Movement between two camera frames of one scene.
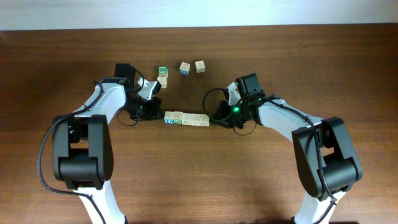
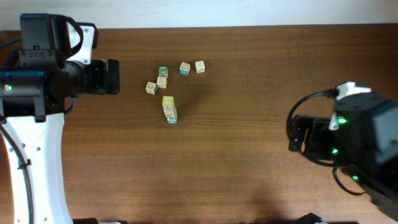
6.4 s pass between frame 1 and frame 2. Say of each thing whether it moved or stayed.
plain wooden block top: stayed
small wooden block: moved
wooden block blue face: stayed
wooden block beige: stayed
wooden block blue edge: moved
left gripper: moved
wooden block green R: stayed
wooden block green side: moved
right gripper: moved
